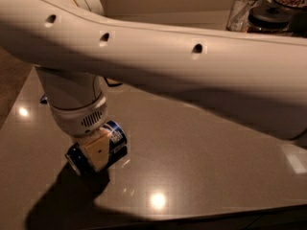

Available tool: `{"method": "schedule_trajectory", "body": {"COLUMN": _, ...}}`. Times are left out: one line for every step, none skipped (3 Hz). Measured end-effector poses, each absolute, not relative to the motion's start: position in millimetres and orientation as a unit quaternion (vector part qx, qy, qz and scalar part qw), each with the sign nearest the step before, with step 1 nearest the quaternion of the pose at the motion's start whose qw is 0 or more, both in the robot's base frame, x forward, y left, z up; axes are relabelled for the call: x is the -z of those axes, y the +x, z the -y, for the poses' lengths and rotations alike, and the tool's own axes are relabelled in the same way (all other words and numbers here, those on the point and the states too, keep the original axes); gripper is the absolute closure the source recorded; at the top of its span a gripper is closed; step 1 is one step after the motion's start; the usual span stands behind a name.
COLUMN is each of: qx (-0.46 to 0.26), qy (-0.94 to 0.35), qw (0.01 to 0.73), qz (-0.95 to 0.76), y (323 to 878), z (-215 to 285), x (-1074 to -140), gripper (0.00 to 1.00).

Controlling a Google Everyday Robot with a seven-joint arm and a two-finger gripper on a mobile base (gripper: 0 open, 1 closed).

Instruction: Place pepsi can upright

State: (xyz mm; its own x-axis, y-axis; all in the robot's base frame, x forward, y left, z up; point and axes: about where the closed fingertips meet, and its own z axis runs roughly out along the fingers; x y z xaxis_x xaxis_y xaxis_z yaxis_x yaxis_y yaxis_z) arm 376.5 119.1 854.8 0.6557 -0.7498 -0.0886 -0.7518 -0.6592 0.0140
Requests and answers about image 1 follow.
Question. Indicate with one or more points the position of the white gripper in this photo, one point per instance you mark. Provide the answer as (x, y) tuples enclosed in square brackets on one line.
[(81, 121)]

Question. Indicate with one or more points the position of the blue pepsi can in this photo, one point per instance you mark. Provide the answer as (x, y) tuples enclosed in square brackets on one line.
[(117, 141)]

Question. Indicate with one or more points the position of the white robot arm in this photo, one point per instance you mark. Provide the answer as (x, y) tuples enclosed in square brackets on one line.
[(256, 80)]

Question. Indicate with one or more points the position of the yellow sponge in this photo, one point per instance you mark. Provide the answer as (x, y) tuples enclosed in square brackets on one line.
[(112, 83)]

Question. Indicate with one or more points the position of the blue snack wrapper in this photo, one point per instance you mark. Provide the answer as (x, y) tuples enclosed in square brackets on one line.
[(43, 99)]

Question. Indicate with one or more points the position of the clear glass cup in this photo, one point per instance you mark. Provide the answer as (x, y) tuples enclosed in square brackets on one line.
[(238, 17)]

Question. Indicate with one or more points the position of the black-lidded glass jar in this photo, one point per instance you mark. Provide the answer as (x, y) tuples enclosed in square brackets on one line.
[(268, 19)]

